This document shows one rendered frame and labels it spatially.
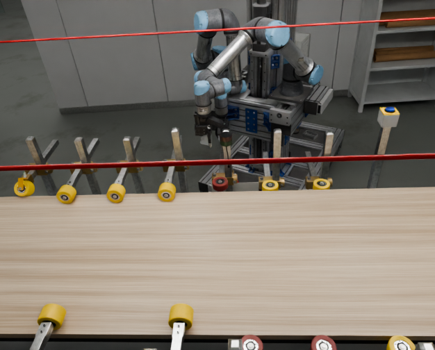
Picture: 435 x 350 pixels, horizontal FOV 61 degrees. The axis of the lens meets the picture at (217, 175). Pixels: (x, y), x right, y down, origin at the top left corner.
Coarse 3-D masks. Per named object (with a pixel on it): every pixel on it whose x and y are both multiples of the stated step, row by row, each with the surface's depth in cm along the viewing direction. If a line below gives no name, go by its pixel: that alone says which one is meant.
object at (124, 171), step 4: (136, 140) 215; (136, 144) 211; (136, 148) 211; (124, 168) 193; (120, 172) 190; (124, 172) 190; (128, 172) 195; (120, 176) 188; (124, 176) 189; (116, 180) 185; (120, 180) 185; (124, 180) 189; (120, 184) 182
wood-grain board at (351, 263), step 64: (192, 192) 183; (256, 192) 180; (320, 192) 177; (384, 192) 174; (0, 256) 157; (64, 256) 155; (128, 256) 153; (192, 256) 150; (256, 256) 148; (320, 256) 146; (384, 256) 144; (0, 320) 133; (64, 320) 131; (128, 320) 129; (192, 320) 128; (256, 320) 126; (320, 320) 125; (384, 320) 123
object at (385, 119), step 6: (384, 108) 173; (384, 114) 169; (390, 114) 168; (396, 114) 168; (378, 120) 176; (384, 120) 170; (390, 120) 170; (396, 120) 170; (384, 126) 172; (390, 126) 172
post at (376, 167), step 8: (384, 128) 175; (384, 136) 177; (384, 144) 180; (376, 152) 185; (384, 152) 183; (376, 160) 186; (376, 168) 189; (376, 176) 192; (368, 184) 198; (376, 184) 195
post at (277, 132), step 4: (276, 128) 180; (276, 132) 179; (280, 132) 179; (276, 136) 180; (280, 136) 180; (276, 140) 181; (280, 140) 181; (276, 144) 183; (280, 144) 183; (276, 148) 184; (280, 148) 184; (276, 152) 186; (280, 152) 185; (276, 156) 187; (280, 156) 187; (272, 164) 193; (276, 164) 190; (272, 168) 194; (276, 168) 191; (272, 172) 195; (276, 172) 193; (272, 176) 196; (276, 176) 195; (272, 180) 196; (276, 180) 196
